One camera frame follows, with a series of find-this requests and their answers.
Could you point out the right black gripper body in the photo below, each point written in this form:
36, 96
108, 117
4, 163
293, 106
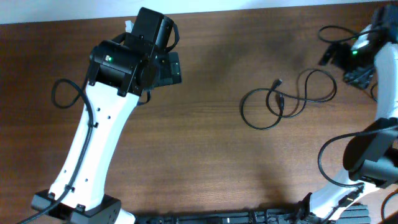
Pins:
347, 60

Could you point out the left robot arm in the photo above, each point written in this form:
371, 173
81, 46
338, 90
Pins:
121, 71

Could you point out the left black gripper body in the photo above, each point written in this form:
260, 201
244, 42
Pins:
168, 73

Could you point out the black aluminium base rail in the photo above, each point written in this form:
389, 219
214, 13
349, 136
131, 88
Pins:
356, 214

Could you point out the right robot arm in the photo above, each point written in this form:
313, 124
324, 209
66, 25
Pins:
369, 160

